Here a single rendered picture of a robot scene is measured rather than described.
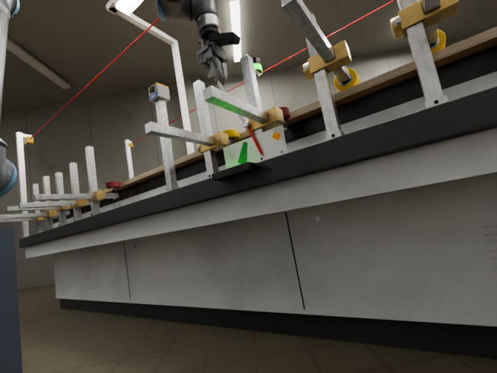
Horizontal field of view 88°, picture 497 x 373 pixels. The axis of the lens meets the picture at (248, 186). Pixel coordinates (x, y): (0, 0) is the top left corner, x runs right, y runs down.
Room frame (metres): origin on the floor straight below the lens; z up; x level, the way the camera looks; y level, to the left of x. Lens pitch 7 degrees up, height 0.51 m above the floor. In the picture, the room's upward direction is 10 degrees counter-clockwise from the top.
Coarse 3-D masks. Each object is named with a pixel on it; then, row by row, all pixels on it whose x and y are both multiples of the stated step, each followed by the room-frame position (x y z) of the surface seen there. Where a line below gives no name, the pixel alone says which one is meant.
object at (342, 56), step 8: (344, 40) 0.68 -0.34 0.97; (336, 48) 0.70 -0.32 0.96; (344, 48) 0.68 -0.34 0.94; (312, 56) 0.74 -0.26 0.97; (320, 56) 0.72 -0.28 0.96; (336, 56) 0.70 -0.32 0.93; (344, 56) 0.69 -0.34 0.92; (304, 64) 0.76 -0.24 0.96; (312, 64) 0.74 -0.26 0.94; (320, 64) 0.72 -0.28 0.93; (328, 64) 0.71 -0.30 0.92; (336, 64) 0.72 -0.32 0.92; (344, 64) 0.73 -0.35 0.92; (304, 72) 0.76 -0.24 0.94; (312, 72) 0.74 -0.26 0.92; (328, 72) 0.75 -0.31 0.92
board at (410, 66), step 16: (496, 32) 0.64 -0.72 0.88; (448, 48) 0.69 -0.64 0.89; (464, 48) 0.67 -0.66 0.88; (480, 48) 0.68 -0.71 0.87; (368, 80) 0.81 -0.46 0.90; (384, 80) 0.79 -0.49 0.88; (400, 80) 0.80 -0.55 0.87; (336, 96) 0.87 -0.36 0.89; (352, 96) 0.86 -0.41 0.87; (304, 112) 0.94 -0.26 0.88; (320, 112) 0.96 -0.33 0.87; (272, 128) 1.04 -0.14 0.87; (176, 160) 1.35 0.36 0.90; (192, 160) 1.32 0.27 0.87; (144, 176) 1.52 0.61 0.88; (112, 192) 1.81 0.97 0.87
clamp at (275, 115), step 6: (276, 108) 0.82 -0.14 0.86; (270, 114) 0.83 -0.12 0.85; (276, 114) 0.82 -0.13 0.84; (282, 114) 0.85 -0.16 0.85; (252, 120) 0.87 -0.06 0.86; (270, 120) 0.83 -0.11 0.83; (276, 120) 0.82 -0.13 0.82; (282, 120) 0.84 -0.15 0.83; (252, 126) 0.88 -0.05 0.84; (258, 126) 0.86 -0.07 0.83; (264, 126) 0.85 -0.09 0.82; (270, 126) 0.86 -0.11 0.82; (276, 126) 0.88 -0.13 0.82
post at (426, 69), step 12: (408, 0) 0.60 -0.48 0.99; (420, 24) 0.59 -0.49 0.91; (408, 36) 0.61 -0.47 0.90; (420, 36) 0.60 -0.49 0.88; (420, 48) 0.60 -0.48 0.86; (420, 60) 0.60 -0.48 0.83; (432, 60) 0.59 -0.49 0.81; (420, 72) 0.61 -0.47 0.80; (432, 72) 0.59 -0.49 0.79; (432, 84) 0.60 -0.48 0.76; (432, 96) 0.60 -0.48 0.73
